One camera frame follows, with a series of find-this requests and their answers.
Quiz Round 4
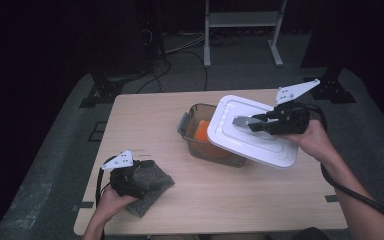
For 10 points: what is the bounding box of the grey fluffy cloth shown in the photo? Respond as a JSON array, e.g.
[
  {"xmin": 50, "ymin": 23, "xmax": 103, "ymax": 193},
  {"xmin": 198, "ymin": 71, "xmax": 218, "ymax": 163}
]
[{"xmin": 125, "ymin": 161, "xmax": 176, "ymax": 219}]

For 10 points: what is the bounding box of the grey plastic container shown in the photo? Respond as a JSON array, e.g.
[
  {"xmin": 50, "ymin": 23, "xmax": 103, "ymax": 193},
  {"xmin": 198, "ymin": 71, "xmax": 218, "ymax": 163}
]
[{"xmin": 206, "ymin": 94, "xmax": 299, "ymax": 169}]

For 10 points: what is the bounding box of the orange plush toy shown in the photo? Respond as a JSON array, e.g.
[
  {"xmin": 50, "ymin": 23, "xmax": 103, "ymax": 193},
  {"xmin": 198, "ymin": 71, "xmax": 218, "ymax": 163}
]
[{"xmin": 193, "ymin": 119, "xmax": 231, "ymax": 159}]

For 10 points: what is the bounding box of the person's left hand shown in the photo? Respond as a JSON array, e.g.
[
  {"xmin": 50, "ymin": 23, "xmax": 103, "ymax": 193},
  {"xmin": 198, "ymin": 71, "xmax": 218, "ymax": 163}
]
[{"xmin": 94, "ymin": 186, "xmax": 138, "ymax": 223}]

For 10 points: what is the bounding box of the black stand base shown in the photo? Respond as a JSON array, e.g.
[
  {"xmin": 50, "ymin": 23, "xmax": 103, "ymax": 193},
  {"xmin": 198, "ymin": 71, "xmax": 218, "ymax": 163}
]
[
  {"xmin": 311, "ymin": 66, "xmax": 358, "ymax": 104},
  {"xmin": 78, "ymin": 78, "xmax": 124, "ymax": 109}
]

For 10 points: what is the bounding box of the white metal stand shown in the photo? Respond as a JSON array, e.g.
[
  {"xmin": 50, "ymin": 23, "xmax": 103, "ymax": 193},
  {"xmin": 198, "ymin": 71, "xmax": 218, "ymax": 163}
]
[{"xmin": 203, "ymin": 0, "xmax": 288, "ymax": 69}]

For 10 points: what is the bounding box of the hand-held gripper cable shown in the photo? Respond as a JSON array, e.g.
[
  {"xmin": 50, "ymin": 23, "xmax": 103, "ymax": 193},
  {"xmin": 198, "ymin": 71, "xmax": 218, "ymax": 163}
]
[
  {"xmin": 94, "ymin": 155, "xmax": 116, "ymax": 240},
  {"xmin": 304, "ymin": 103, "xmax": 384, "ymax": 233}
]

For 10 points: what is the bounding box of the right hand-held gripper cable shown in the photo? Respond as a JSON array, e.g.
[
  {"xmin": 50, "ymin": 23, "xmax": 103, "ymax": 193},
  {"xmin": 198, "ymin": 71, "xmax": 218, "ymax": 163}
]
[{"xmin": 304, "ymin": 103, "xmax": 384, "ymax": 233}]

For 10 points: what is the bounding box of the white floor cable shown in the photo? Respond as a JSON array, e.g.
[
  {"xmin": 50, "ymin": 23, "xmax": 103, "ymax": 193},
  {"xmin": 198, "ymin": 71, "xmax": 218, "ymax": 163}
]
[{"xmin": 164, "ymin": 33, "xmax": 208, "ymax": 55}]

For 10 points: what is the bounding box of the grey transparent storage box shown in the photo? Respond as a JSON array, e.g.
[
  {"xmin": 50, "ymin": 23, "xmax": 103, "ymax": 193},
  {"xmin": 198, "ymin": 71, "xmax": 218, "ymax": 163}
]
[{"xmin": 177, "ymin": 103, "xmax": 248, "ymax": 168}]

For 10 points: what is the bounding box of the person's right hand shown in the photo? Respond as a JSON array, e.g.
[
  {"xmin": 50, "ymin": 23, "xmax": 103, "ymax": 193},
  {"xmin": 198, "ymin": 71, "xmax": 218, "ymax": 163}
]
[{"xmin": 276, "ymin": 119, "xmax": 336, "ymax": 164}]

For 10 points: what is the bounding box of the dark equipment rack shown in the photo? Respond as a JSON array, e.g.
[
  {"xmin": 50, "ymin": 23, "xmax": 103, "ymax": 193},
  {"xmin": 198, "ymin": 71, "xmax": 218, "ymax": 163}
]
[{"xmin": 136, "ymin": 0, "xmax": 168, "ymax": 64}]

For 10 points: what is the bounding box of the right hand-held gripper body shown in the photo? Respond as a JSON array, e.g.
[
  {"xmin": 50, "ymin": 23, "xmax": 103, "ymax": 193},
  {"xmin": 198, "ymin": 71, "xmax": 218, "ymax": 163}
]
[{"xmin": 266, "ymin": 78, "xmax": 321, "ymax": 136}]

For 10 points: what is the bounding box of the black floor cable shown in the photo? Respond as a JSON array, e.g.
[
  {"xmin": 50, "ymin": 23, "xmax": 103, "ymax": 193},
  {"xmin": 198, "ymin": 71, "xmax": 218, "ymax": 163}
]
[
  {"xmin": 176, "ymin": 49, "xmax": 210, "ymax": 92},
  {"xmin": 135, "ymin": 59, "xmax": 173, "ymax": 95}
]

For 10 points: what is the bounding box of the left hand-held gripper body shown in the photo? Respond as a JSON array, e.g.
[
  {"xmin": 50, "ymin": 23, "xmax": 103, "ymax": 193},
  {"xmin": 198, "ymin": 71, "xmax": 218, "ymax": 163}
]
[{"xmin": 101, "ymin": 149, "xmax": 148, "ymax": 200}]

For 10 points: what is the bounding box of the black floor tape square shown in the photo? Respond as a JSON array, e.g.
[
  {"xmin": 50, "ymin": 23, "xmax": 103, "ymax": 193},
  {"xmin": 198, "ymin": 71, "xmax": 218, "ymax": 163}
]
[{"xmin": 88, "ymin": 121, "xmax": 108, "ymax": 143}]

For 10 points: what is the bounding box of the left hand-held gripper cable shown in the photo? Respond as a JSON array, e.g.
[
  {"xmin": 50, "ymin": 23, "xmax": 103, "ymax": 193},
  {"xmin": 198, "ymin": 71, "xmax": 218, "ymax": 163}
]
[{"xmin": 94, "ymin": 155, "xmax": 116, "ymax": 240}]

